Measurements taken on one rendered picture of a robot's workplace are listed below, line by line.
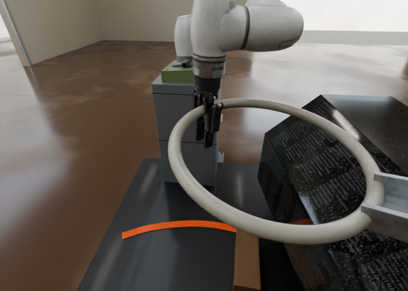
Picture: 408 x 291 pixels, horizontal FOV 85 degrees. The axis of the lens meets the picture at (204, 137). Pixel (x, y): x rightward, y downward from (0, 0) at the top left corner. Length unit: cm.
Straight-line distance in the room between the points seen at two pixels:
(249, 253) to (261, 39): 102
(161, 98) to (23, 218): 121
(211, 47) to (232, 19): 8
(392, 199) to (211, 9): 54
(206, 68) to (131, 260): 115
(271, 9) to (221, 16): 13
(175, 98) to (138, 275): 99
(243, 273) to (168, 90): 104
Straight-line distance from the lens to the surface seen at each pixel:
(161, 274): 138
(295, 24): 65
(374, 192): 56
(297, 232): 41
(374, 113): 117
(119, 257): 148
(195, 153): 156
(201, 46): 58
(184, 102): 138
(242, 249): 130
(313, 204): 88
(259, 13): 61
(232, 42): 59
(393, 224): 50
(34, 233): 183
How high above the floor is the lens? 124
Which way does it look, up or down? 33 degrees down
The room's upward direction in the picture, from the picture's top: straight up
